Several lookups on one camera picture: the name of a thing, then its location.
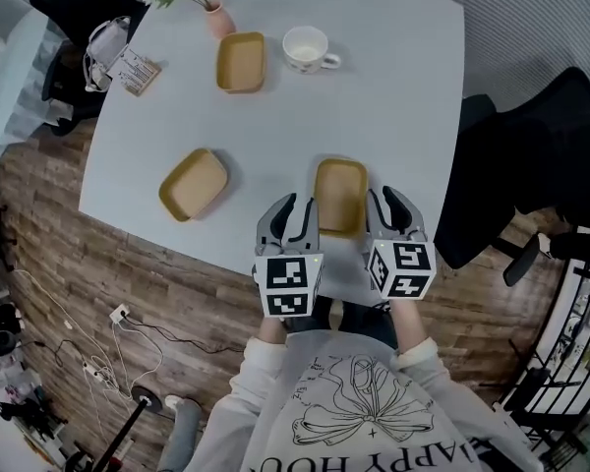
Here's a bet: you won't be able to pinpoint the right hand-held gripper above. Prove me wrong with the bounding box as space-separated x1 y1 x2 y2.
365 185 437 302

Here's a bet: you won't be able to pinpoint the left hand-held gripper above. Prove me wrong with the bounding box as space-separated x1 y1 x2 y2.
251 193 325 321

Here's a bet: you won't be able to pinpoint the yellow tray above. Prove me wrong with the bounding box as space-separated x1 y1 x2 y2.
214 30 268 95
312 156 371 240
157 147 230 224

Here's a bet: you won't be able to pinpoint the person's right forearm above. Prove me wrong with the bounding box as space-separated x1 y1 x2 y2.
387 296 449 390

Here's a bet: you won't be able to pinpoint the person's left forearm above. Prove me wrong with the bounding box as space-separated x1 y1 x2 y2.
244 315 290 390

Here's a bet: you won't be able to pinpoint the person's dark jeans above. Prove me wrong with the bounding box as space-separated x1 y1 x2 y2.
294 294 400 351

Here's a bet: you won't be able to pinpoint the black mesh office chair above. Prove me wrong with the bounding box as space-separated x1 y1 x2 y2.
432 65 590 287

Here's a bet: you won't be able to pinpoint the white floral mug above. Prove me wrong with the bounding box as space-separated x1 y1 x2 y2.
281 25 342 75

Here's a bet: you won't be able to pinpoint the person's white printed sweatshirt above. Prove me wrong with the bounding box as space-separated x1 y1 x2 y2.
203 328 543 472

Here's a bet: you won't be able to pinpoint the wooden card holder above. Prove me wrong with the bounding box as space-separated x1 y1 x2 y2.
114 45 163 99

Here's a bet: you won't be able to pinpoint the pink vase with flowers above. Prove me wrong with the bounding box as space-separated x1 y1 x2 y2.
141 0 238 41

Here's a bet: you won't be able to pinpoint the black metal rack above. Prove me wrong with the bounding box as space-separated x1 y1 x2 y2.
491 223 590 462

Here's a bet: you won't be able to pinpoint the black stand with round base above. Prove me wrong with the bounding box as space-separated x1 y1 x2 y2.
89 385 164 472

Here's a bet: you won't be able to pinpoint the round table with pale cloth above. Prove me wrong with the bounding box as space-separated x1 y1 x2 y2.
0 7 100 160

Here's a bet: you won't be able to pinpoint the cluttered storage shelf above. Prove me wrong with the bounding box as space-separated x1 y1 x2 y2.
0 302 56 467

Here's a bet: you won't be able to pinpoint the black floor cable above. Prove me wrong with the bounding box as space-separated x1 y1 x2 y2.
122 319 250 356

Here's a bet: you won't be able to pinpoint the white cable bundle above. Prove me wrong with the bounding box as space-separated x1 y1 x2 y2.
11 266 166 403

